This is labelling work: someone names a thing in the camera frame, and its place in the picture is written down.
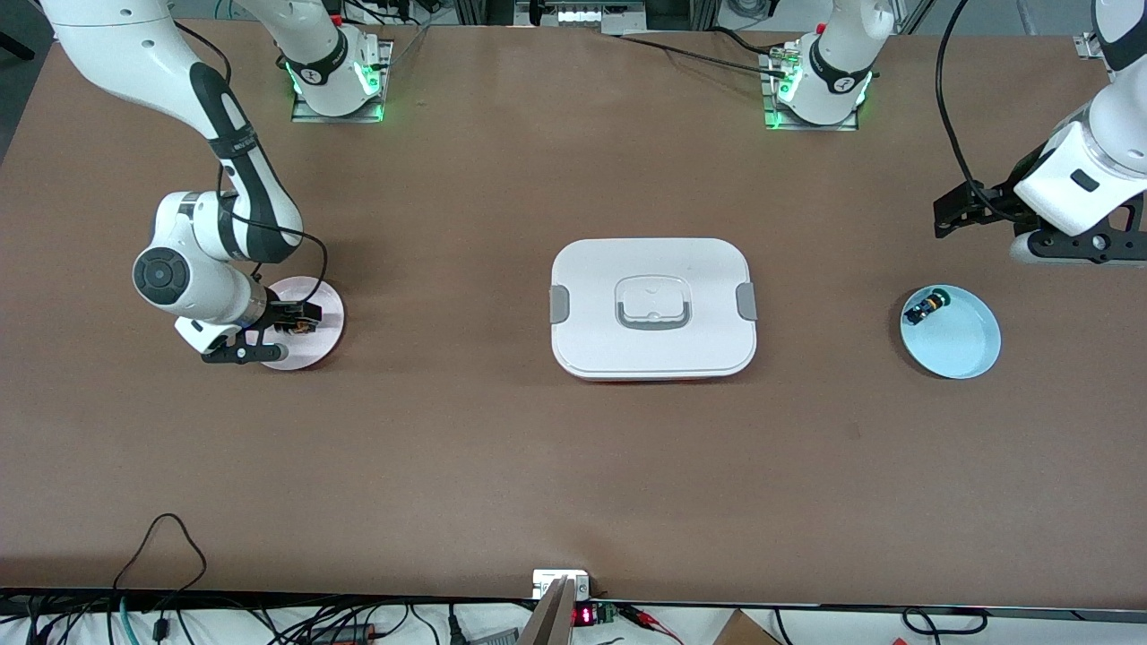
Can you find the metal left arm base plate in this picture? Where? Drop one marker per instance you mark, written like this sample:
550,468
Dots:
772,121

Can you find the red clip lead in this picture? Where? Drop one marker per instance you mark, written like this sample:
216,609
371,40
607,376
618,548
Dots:
650,620

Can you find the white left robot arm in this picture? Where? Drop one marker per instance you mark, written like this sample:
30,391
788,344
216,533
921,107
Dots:
838,54

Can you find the small white box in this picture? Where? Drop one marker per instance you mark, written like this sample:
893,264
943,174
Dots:
548,580

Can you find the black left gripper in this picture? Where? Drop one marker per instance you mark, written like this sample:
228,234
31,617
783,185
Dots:
997,199

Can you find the grey metal bar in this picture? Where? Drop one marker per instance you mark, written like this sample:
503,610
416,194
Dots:
551,618

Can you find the aluminium profile rail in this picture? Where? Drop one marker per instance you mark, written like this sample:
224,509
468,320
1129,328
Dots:
1087,45

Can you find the brown cardboard piece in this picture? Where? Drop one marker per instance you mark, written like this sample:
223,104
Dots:
742,632

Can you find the white lunch box grey clasps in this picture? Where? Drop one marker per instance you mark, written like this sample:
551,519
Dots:
654,345

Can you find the pink round plate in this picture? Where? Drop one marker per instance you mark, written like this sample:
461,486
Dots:
327,349

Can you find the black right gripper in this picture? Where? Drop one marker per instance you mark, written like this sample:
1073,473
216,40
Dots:
281,314

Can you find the light blue round plate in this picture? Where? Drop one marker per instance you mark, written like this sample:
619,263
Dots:
959,345

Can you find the red digit display module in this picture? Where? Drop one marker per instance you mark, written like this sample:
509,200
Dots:
584,615

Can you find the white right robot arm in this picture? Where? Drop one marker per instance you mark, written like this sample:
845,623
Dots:
134,45

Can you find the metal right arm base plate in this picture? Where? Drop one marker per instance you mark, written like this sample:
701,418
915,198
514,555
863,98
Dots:
376,112

